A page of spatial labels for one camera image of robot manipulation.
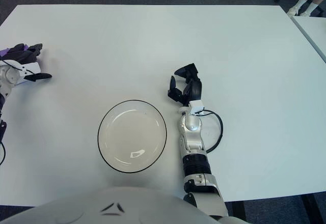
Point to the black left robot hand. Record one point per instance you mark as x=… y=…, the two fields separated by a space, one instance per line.
x=23 y=56

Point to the white neighbouring table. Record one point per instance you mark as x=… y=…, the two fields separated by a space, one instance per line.
x=313 y=30

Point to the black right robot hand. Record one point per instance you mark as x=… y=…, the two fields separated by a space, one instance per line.
x=194 y=89

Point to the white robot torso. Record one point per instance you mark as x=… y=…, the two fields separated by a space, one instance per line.
x=107 y=208

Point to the white plate with black rim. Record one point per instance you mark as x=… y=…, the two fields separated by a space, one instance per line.
x=132 y=137

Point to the black table leg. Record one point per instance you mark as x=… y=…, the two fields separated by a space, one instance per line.
x=314 y=208
x=239 y=211

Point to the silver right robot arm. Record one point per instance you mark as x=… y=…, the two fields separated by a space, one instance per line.
x=196 y=165

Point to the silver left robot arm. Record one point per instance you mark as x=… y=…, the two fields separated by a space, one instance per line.
x=6 y=79

